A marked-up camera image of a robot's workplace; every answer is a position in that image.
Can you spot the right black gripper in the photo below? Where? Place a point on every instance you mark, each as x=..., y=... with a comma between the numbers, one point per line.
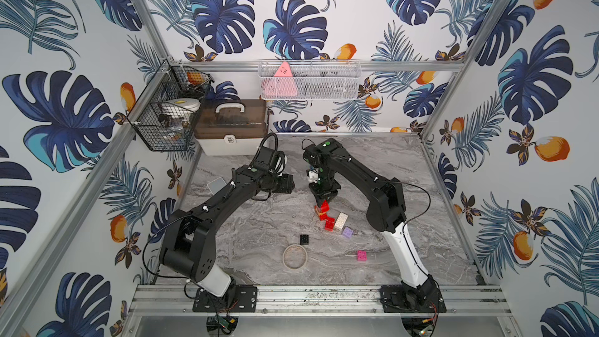
x=320, y=197

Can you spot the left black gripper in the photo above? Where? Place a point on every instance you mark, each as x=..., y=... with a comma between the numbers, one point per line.
x=285, y=182

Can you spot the small red lego brick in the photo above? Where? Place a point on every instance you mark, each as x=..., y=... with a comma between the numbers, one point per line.
x=324, y=207

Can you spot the white 2x4 lego brick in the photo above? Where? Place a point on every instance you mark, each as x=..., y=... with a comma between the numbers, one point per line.
x=340, y=222

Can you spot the red 2x2 lego brick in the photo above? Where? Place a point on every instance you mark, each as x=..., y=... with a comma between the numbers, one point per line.
x=329, y=224

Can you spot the lilac 2x2 lego brick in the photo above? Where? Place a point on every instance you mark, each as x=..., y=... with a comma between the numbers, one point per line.
x=347, y=232

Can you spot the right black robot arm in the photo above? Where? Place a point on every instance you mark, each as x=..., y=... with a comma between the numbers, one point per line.
x=386, y=211

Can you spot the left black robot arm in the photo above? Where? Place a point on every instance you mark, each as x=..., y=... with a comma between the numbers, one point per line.
x=189, y=239

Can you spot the black 2x2 lego brick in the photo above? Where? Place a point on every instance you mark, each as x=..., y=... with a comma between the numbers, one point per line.
x=304, y=239

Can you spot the grey square card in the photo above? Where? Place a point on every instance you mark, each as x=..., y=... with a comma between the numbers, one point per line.
x=216, y=185

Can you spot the brown lid storage box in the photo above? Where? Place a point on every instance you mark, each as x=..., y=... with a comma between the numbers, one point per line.
x=231, y=127

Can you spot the tape roll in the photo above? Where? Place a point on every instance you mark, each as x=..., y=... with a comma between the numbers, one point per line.
x=294, y=257

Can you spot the pink triangle object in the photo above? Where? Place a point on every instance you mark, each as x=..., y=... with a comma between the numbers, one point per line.
x=281, y=84

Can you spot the white bowl in basket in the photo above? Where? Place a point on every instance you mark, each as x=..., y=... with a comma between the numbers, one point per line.
x=180, y=106

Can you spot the clear wall shelf basket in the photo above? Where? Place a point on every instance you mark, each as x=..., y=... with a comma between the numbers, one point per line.
x=323, y=80

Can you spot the black wire basket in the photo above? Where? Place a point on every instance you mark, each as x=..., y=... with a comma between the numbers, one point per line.
x=165, y=133

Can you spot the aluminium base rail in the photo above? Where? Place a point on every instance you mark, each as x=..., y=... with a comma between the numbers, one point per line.
x=336, y=301

